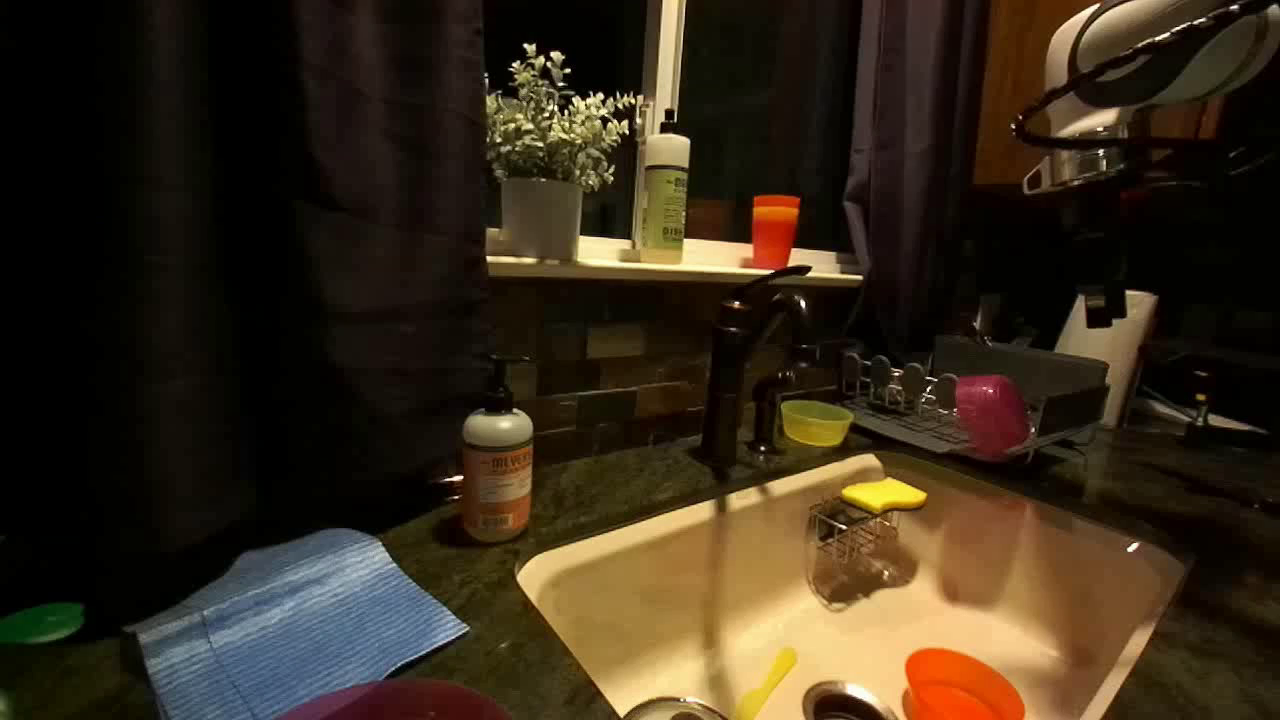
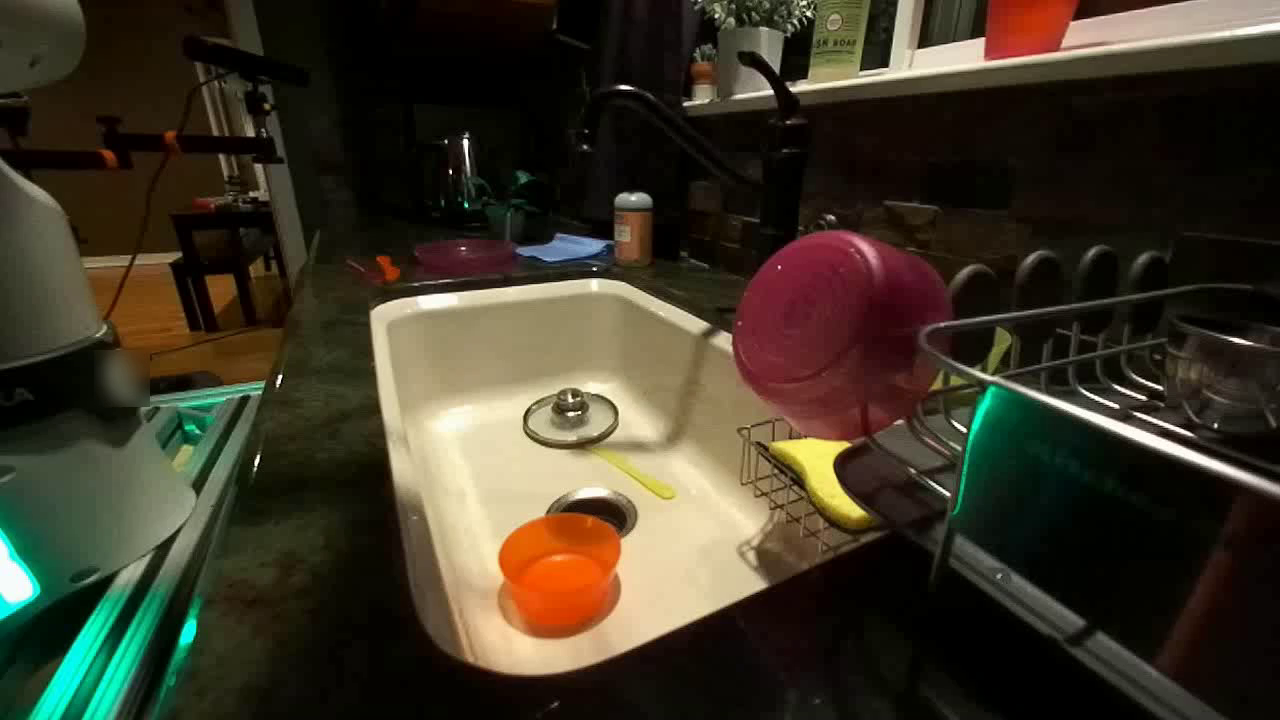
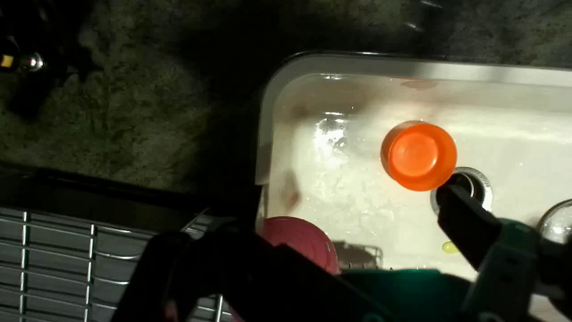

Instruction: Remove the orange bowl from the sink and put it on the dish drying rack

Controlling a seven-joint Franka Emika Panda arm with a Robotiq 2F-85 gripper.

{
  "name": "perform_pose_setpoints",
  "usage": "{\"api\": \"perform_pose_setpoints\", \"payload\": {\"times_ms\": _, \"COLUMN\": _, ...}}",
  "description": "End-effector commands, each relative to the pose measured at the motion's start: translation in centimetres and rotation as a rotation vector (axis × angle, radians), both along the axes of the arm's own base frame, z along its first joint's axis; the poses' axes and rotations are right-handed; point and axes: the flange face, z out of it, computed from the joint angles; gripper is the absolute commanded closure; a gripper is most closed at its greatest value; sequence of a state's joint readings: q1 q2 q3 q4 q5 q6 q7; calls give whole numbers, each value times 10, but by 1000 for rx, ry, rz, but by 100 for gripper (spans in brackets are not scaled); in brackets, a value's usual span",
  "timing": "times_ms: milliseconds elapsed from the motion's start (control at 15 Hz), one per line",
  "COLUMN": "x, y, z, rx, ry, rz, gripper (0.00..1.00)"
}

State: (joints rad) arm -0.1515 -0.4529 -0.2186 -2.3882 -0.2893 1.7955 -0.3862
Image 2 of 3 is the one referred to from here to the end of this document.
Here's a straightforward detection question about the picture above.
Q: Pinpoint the orange plastic bowl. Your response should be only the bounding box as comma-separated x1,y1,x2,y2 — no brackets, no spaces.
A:
497,511,628,640

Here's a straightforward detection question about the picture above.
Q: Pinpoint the green lit robot base platform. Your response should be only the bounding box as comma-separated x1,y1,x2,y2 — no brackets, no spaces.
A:
0,375,271,720

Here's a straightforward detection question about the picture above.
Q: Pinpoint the blue dish cloth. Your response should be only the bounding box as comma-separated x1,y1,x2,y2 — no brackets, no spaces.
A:
513,226,616,266

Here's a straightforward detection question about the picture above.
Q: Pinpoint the metal sink drain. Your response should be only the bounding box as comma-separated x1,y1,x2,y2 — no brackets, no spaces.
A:
544,483,644,540

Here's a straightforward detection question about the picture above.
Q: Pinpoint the white kitchen sink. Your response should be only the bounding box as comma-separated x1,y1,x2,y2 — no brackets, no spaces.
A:
366,275,892,681

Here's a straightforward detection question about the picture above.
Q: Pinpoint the magenta plastic bowl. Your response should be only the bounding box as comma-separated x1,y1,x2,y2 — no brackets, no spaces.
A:
727,226,953,440

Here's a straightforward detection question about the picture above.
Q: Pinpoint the black dish drying rack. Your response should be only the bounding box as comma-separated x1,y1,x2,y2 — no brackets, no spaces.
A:
836,238,1280,720

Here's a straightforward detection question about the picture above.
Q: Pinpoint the glass pot lid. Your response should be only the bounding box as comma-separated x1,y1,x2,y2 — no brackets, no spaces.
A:
519,385,623,450

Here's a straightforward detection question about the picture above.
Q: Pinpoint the yellow plastic utensil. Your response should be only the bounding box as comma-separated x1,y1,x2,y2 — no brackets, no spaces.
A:
593,448,680,503

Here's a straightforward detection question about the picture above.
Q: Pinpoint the magenta plastic plate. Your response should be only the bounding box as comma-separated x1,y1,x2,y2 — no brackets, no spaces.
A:
407,237,519,281

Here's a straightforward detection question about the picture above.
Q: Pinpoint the yellow sponge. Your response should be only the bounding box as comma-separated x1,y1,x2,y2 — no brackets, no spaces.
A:
765,436,886,536

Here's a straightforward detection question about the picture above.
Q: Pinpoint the dark bronze faucet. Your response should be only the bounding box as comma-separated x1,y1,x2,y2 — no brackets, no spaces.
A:
573,49,812,264

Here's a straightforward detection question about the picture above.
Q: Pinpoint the potted plant in white pot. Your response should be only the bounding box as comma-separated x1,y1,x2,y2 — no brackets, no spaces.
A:
693,0,814,98

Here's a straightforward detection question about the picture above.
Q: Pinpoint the dark wooden stool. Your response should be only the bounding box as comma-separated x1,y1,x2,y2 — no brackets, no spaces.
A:
169,195,292,336

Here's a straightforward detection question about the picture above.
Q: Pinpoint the orange plastic cup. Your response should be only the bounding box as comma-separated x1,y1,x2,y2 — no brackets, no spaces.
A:
982,0,1081,64

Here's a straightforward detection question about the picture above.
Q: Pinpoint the white windowsill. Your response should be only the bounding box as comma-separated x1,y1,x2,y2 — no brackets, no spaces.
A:
682,15,1280,116

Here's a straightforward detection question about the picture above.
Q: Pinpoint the wire sponge caddy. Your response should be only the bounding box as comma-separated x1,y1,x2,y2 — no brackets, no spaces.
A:
732,417,884,580

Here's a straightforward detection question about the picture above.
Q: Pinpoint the black camera stand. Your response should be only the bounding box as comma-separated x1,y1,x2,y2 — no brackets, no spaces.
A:
0,31,310,175

